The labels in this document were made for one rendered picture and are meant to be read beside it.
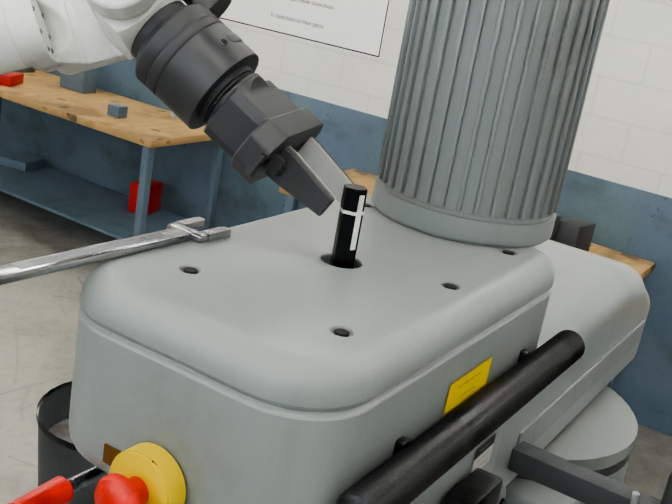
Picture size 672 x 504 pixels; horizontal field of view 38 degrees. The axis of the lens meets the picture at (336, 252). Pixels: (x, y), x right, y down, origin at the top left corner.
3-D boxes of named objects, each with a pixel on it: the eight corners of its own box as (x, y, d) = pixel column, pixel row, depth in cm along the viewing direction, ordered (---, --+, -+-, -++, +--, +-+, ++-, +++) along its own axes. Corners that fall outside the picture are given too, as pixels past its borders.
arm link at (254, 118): (280, 181, 93) (192, 96, 93) (342, 106, 89) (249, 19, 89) (225, 208, 81) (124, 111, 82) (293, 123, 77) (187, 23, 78)
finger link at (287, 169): (318, 219, 83) (266, 170, 83) (341, 193, 81) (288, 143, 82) (311, 224, 81) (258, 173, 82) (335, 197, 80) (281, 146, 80)
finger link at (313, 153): (358, 182, 86) (308, 135, 86) (336, 208, 87) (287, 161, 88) (363, 179, 87) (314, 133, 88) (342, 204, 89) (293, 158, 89)
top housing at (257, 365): (293, 596, 66) (332, 388, 61) (32, 445, 78) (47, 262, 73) (537, 390, 105) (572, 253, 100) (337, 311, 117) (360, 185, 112)
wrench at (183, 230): (3, 292, 67) (4, 281, 67) (-33, 274, 69) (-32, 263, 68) (230, 236, 87) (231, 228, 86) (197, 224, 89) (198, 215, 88)
